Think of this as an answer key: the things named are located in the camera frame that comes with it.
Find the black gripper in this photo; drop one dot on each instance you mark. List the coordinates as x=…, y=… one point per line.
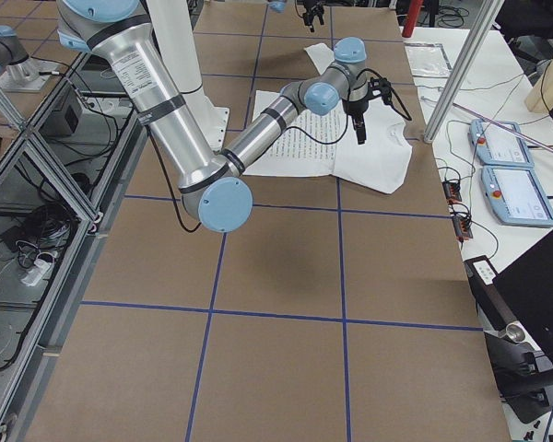
x=310, y=7
x=355, y=109

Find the white long-sleeve printed shirt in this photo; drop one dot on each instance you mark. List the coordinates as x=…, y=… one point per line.
x=327, y=145

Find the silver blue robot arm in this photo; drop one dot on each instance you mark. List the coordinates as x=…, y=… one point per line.
x=147, y=42
x=279, y=7

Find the clear plastic sheet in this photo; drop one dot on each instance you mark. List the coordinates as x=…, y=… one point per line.
x=428, y=60

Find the red cylinder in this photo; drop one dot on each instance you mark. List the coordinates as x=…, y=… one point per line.
x=412, y=17

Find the orange black electronics board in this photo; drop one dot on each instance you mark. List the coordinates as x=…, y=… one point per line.
x=451, y=191

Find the upper blue teach pendant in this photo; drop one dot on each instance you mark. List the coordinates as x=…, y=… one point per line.
x=497, y=147

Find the blue teach pendant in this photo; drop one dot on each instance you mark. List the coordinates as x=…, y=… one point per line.
x=497, y=147
x=516, y=196

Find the lower blue teach pendant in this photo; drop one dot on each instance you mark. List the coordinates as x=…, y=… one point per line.
x=516, y=196

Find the black laptop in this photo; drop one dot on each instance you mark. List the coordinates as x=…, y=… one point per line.
x=526, y=286

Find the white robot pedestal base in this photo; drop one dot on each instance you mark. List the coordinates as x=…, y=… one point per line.
x=198, y=92

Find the aluminium frame post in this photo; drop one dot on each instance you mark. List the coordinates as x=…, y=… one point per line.
x=473, y=42

